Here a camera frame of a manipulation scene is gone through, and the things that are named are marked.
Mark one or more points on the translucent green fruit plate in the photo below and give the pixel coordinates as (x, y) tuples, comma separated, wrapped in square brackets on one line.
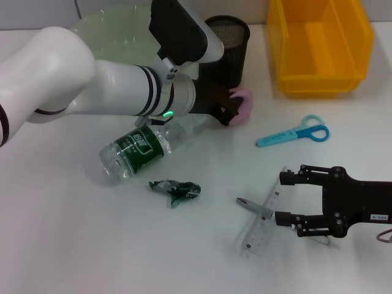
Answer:
[(122, 36)]

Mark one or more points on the blue capped scissors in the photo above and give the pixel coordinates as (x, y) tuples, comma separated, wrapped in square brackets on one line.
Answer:
[(275, 139)]

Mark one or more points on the clear green-label water bottle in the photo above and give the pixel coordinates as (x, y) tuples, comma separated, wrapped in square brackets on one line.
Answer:
[(137, 147)]

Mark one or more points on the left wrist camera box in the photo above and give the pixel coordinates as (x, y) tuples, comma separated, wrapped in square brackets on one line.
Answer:
[(180, 30)]

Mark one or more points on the green plastic wrapper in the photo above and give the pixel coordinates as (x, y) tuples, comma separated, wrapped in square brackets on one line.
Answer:
[(180, 190)]

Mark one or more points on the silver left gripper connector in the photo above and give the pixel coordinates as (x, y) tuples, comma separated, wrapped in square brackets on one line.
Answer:
[(139, 121)]

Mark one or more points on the yellow plastic bin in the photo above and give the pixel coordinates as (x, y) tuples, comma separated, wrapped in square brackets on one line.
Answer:
[(321, 82)]

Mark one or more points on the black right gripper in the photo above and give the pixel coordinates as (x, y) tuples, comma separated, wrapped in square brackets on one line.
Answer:
[(358, 196)]

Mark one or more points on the black mesh pen holder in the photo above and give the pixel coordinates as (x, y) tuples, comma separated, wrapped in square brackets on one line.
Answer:
[(235, 55)]

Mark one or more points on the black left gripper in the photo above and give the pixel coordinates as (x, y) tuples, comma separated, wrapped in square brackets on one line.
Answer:
[(208, 98)]

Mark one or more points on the clear plastic ruler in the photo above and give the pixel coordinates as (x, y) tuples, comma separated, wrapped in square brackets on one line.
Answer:
[(260, 232)]

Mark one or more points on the pink peach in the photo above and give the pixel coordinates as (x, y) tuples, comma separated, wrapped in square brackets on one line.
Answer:
[(246, 104)]

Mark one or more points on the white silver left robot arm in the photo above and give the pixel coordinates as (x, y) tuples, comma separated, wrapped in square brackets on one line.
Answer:
[(46, 67)]

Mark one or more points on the clear grey pen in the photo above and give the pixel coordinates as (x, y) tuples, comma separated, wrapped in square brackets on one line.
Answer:
[(251, 205)]

